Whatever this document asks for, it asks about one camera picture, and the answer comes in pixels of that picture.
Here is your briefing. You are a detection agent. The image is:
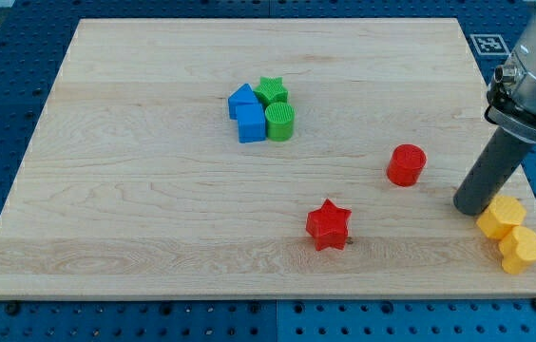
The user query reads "red cylinder block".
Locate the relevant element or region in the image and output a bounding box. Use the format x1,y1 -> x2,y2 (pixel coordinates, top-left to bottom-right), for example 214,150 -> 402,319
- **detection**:
386,143 -> 427,187

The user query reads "green star block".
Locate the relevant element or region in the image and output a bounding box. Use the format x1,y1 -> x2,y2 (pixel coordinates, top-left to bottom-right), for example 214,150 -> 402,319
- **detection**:
253,76 -> 289,107

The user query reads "wooden board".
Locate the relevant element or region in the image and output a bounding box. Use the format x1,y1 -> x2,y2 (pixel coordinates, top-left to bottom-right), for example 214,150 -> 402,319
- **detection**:
0,18 -> 536,301

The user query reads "white fiducial marker tag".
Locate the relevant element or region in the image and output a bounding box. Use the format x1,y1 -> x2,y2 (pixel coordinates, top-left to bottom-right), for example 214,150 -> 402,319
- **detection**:
470,33 -> 510,56

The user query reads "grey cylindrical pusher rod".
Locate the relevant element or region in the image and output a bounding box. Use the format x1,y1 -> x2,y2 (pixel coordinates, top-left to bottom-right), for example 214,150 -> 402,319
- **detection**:
453,127 -> 534,216

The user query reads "red star block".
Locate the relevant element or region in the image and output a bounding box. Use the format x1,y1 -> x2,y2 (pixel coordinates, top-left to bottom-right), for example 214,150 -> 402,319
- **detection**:
305,199 -> 352,251

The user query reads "yellow heart block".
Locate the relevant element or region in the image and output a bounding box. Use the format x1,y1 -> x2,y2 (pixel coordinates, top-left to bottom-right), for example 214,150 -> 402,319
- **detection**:
498,226 -> 536,275

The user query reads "yellow hexagon block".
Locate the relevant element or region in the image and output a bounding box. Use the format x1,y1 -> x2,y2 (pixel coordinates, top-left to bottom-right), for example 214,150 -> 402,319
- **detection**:
476,195 -> 526,240

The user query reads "green cylinder block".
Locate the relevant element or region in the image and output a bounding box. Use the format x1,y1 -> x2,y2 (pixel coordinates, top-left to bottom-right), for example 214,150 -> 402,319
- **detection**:
264,102 -> 295,142

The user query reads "blue cube block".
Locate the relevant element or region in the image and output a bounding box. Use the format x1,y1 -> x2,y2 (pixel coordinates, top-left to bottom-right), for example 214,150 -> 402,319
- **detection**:
235,104 -> 266,143

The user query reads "blue triangle block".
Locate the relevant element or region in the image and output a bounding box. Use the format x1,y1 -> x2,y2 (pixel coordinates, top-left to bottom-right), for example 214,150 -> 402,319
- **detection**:
227,84 -> 258,120

